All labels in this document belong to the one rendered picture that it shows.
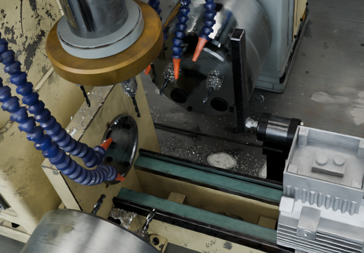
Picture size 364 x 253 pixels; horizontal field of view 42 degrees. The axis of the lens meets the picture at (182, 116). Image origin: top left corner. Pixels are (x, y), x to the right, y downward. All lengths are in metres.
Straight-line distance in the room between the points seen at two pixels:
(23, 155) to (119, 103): 0.21
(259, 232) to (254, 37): 0.41
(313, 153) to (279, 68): 0.49
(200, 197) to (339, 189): 0.41
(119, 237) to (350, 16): 1.11
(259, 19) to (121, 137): 0.40
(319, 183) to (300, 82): 0.65
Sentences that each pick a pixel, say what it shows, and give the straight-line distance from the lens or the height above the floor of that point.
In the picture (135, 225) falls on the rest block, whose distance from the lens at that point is 1.03.
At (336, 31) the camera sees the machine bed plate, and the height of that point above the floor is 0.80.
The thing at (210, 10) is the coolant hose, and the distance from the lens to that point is 0.87.
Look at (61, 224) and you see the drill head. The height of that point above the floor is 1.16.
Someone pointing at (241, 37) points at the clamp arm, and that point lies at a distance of 0.83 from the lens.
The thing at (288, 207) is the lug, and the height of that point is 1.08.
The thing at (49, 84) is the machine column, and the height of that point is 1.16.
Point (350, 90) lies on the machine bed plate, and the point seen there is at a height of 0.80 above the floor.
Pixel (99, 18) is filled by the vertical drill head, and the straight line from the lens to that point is 0.68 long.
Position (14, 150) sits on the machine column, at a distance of 0.93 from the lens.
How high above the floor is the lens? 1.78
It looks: 48 degrees down
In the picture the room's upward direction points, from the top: 12 degrees counter-clockwise
